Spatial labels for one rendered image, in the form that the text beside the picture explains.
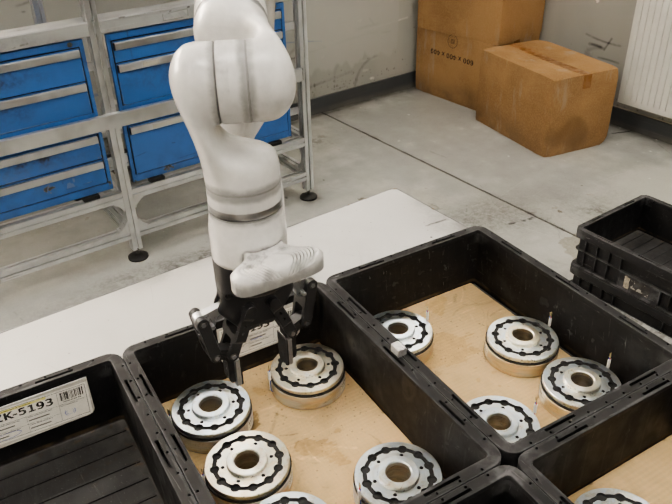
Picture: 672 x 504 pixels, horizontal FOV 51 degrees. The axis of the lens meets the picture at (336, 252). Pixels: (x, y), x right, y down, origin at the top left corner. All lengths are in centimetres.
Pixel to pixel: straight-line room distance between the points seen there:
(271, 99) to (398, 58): 396
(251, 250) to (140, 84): 210
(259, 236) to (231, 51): 17
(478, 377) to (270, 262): 47
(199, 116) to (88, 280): 231
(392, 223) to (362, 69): 280
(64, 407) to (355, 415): 37
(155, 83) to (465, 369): 196
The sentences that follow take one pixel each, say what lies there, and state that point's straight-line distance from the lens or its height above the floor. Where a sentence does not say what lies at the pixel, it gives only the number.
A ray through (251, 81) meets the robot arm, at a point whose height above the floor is 133.
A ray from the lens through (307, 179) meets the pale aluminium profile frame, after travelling 321.
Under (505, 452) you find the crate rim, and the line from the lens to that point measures 80.
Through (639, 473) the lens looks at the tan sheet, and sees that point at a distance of 96.
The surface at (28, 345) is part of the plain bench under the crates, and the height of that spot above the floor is 70.
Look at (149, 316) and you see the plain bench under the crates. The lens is 140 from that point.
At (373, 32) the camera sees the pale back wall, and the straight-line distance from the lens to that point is 437.
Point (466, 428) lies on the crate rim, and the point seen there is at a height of 93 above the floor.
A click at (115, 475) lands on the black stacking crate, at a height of 83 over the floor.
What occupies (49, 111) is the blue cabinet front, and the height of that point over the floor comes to 66.
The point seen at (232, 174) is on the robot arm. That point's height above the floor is 124.
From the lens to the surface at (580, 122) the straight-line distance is 381.
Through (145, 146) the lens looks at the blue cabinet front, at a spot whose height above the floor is 45.
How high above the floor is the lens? 151
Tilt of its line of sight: 32 degrees down
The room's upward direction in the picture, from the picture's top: 2 degrees counter-clockwise
